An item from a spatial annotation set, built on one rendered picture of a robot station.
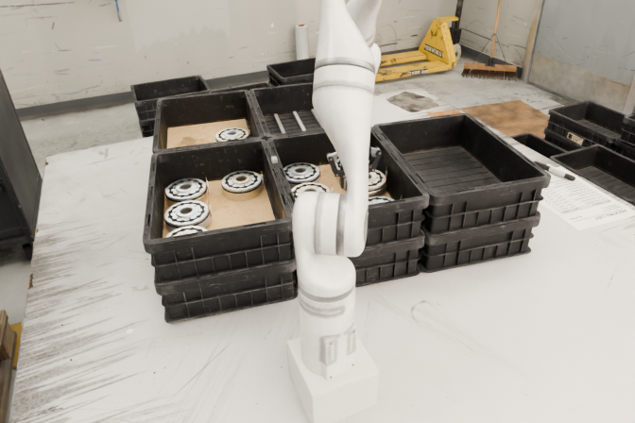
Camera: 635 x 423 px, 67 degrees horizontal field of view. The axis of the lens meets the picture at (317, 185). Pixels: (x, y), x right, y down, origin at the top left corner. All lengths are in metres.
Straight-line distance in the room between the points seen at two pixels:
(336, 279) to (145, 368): 0.49
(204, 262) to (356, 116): 0.49
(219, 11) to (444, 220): 3.53
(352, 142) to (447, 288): 0.59
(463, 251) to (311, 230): 0.61
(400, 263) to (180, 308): 0.50
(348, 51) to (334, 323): 0.41
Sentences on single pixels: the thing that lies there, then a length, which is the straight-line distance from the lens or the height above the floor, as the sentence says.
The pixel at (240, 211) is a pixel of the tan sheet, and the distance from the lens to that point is 1.20.
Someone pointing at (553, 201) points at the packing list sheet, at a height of 0.70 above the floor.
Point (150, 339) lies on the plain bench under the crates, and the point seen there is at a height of 0.70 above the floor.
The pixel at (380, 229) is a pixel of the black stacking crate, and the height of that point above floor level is 0.86.
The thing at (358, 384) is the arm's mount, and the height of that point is 0.78.
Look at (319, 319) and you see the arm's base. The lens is 0.78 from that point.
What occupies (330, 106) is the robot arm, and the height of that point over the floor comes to 1.24.
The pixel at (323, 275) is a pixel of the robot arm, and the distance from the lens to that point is 0.73.
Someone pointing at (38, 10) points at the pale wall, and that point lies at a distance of 4.31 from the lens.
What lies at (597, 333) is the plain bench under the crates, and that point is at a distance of 1.19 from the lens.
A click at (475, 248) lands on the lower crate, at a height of 0.76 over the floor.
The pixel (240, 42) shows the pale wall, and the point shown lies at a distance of 4.49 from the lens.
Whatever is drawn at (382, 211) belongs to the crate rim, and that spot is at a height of 0.92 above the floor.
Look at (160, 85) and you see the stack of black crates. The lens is 2.97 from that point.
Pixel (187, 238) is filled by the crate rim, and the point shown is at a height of 0.93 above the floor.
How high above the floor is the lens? 1.50
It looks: 31 degrees down
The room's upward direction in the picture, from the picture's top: 2 degrees counter-clockwise
